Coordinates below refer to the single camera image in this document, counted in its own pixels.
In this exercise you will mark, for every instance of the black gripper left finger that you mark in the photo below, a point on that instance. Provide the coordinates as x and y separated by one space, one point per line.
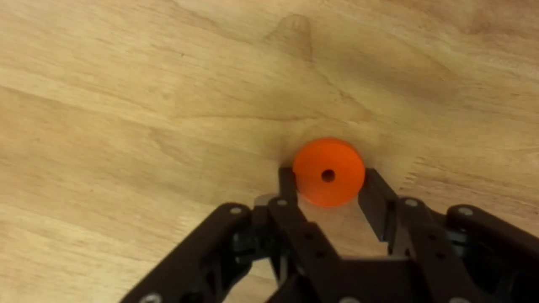
225 258

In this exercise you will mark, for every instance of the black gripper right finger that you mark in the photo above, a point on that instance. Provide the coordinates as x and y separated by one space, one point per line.
483 258

